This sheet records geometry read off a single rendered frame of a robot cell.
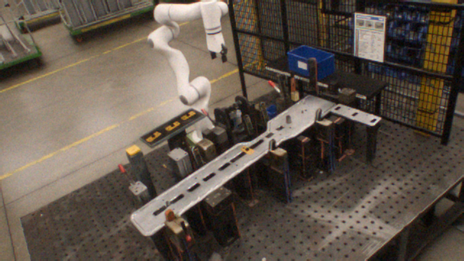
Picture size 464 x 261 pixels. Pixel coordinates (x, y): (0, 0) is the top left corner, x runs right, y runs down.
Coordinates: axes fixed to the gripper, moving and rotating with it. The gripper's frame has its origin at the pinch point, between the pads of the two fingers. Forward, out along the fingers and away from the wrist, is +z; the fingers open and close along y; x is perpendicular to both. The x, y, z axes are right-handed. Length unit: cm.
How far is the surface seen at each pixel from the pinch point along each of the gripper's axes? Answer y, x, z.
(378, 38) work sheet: 41, 90, 14
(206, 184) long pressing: 29, -43, 45
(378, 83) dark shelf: 46, 85, 42
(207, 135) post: 6.0, -22.1, 35.8
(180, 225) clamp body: 46, -70, 39
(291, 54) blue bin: -14, 72, 29
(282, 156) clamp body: 47, -6, 41
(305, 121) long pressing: 33, 29, 45
